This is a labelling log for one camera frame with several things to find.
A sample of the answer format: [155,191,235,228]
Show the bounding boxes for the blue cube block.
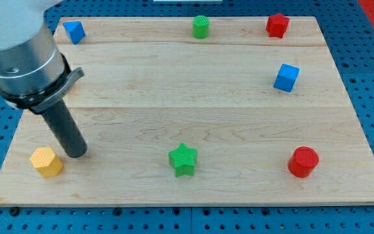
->
[273,64,300,92]

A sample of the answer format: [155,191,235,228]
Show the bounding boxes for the red cylinder block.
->
[288,146,319,178]

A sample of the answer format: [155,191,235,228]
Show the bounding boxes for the light wooden board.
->
[0,16,374,207]

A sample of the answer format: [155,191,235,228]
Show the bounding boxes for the black tool clamp with lever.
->
[0,54,84,114]

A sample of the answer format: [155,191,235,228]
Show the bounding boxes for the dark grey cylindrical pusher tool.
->
[42,100,87,158]

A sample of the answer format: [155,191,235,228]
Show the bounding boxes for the yellow hexagon block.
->
[29,146,64,178]

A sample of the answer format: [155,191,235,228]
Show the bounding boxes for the green cylinder block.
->
[192,15,210,39]

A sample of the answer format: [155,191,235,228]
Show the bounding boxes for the red star block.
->
[266,13,290,38]

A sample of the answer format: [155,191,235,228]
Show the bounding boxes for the blue triangular prism block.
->
[63,21,86,45]

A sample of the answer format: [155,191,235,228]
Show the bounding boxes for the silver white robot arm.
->
[0,0,65,96]

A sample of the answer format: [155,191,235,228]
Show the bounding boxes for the green star block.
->
[168,142,198,177]

